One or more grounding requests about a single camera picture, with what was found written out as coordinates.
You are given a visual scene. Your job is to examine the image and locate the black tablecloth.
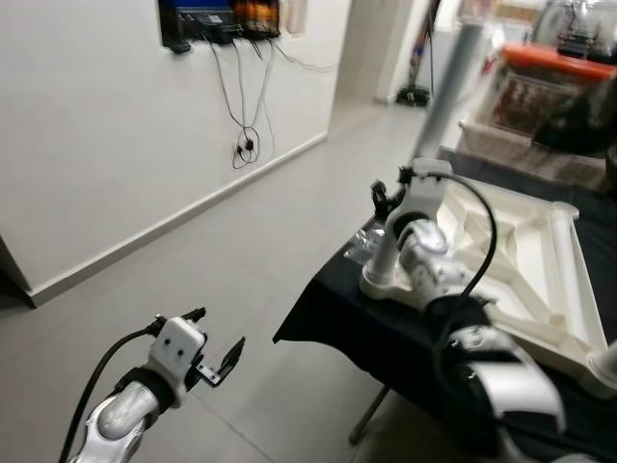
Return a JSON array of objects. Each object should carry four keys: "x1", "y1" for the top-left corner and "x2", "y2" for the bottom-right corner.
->
[{"x1": 273, "y1": 145, "x2": 617, "y2": 463}]

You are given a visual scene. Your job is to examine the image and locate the upright vacuum cleaner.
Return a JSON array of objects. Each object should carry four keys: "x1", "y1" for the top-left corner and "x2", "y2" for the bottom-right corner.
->
[{"x1": 395, "y1": 0, "x2": 444, "y2": 105}]

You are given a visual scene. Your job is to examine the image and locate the patterned beige cloth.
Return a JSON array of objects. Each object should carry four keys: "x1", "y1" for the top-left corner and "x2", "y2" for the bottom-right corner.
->
[{"x1": 458, "y1": 121, "x2": 613, "y2": 189}]

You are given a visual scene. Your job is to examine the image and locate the white plastic table top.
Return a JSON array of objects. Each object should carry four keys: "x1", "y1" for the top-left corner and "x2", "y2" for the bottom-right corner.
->
[{"x1": 362, "y1": 178, "x2": 617, "y2": 401}]

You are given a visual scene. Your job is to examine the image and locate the storage box with orange lid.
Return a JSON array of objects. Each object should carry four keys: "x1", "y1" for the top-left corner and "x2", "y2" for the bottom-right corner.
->
[{"x1": 482, "y1": 43, "x2": 617, "y2": 136}]

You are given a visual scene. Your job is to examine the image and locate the black shiny bag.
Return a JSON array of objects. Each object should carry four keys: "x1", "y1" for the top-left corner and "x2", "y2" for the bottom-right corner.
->
[{"x1": 535, "y1": 77, "x2": 617, "y2": 155}]

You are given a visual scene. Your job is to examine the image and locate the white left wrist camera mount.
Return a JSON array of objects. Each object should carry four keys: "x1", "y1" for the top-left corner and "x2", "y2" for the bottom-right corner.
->
[{"x1": 147, "y1": 316, "x2": 208, "y2": 392}]

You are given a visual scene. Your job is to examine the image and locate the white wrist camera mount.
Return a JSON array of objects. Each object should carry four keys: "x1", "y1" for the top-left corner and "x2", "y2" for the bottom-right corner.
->
[
  {"x1": 147, "y1": 316, "x2": 208, "y2": 392},
  {"x1": 390, "y1": 159, "x2": 454, "y2": 242}
]

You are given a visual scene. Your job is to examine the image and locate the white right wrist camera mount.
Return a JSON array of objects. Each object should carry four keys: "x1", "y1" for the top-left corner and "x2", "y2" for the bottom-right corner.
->
[{"x1": 390, "y1": 159, "x2": 454, "y2": 242}]

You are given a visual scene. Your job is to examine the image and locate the black hanging wall cables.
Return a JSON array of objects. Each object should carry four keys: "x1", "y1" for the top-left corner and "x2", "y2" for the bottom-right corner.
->
[{"x1": 207, "y1": 39, "x2": 338, "y2": 172}]

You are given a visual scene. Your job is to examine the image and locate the wall mounted electronics shelf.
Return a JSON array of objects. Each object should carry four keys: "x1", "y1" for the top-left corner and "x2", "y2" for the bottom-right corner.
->
[{"x1": 159, "y1": 0, "x2": 282, "y2": 51}]

